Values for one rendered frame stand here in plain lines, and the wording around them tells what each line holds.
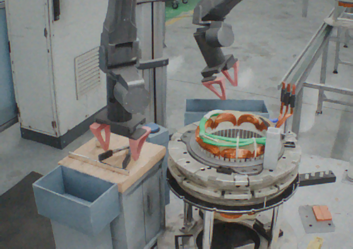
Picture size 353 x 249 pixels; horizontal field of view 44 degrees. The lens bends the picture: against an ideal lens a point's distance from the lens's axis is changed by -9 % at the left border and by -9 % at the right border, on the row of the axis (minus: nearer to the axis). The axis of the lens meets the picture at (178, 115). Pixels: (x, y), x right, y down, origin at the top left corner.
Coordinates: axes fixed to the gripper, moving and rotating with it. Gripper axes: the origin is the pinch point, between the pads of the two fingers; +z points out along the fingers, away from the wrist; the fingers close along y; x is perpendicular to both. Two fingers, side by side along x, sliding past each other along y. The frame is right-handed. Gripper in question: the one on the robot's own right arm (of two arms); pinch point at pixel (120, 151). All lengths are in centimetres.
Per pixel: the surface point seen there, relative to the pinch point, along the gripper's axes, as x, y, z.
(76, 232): -17.8, -1.7, 13.3
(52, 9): 148, -152, 15
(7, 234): 47, -111, 115
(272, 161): 7.3, 33.9, -3.7
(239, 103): 48, 12, 5
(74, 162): -5.9, -9.7, 3.2
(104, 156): -2.9, -2.7, 0.5
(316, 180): 55, 40, 29
